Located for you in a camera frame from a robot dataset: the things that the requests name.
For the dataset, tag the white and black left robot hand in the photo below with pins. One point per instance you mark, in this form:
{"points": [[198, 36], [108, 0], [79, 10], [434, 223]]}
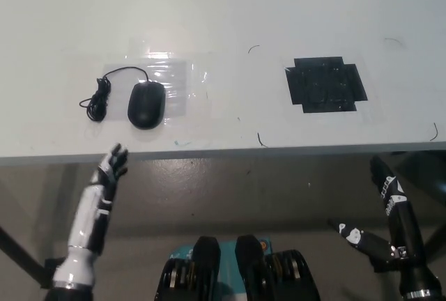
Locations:
{"points": [[87, 217]]}

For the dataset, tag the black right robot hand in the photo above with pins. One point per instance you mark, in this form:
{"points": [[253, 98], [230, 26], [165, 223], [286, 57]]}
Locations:
{"points": [[406, 231]]}

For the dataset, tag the black computer mouse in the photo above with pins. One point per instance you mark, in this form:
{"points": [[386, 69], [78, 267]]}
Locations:
{"points": [[146, 106]]}

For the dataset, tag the black table leg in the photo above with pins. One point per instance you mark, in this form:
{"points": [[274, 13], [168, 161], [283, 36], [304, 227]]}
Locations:
{"points": [[21, 250]]}

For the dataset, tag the clear plastic sheet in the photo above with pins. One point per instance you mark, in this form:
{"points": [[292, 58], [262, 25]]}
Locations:
{"points": [[176, 88]]}

